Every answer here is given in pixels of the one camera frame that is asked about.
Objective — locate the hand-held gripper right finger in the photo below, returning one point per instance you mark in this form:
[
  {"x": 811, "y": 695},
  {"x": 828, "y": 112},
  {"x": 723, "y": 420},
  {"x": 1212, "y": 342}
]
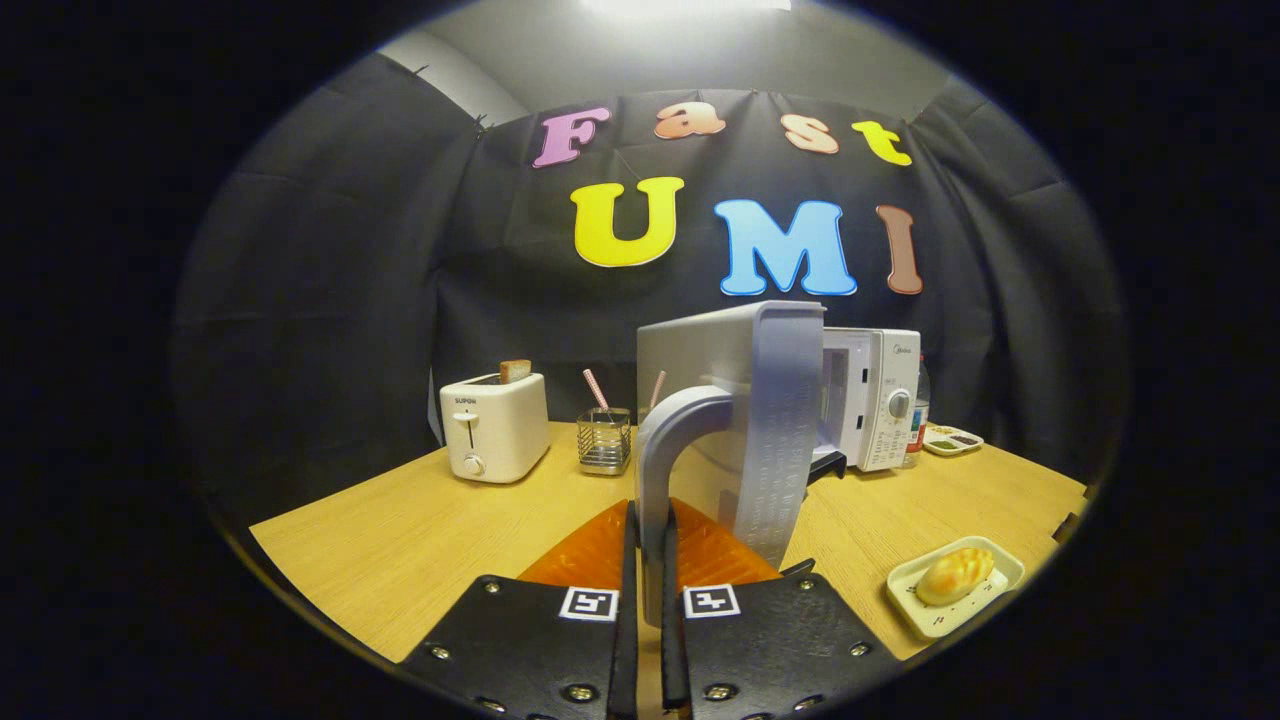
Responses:
[{"x": 672, "y": 640}]

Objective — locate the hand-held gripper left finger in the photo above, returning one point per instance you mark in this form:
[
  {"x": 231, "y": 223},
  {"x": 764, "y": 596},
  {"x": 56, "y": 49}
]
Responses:
[{"x": 628, "y": 600}]

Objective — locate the white microwave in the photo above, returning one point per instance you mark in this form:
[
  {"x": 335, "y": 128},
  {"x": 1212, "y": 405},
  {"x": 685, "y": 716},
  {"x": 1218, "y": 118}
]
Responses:
[{"x": 720, "y": 350}]

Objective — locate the golden bread bun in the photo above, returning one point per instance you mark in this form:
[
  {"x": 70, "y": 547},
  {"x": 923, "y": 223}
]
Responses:
[{"x": 955, "y": 576}]

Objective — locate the pink striped straw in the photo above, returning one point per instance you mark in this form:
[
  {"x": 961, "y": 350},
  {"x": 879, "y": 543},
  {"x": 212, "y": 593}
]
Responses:
[
  {"x": 657, "y": 390},
  {"x": 597, "y": 390}
]

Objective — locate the white toaster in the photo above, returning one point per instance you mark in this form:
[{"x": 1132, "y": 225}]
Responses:
[{"x": 500, "y": 430}]

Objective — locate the toast slice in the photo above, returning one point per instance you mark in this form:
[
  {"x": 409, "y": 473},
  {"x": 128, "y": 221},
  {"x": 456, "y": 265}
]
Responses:
[{"x": 515, "y": 371}]

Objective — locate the white rectangular plate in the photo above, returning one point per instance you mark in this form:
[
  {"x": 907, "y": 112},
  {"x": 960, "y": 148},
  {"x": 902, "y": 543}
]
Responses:
[{"x": 985, "y": 595}]

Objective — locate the glass bottle with red label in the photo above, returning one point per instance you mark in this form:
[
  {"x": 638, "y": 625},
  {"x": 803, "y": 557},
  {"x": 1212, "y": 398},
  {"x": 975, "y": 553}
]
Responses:
[{"x": 917, "y": 420}]

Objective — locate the white divided dish of beans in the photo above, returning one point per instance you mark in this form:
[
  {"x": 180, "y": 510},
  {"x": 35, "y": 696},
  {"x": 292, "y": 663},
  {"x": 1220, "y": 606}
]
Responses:
[{"x": 952, "y": 440}]

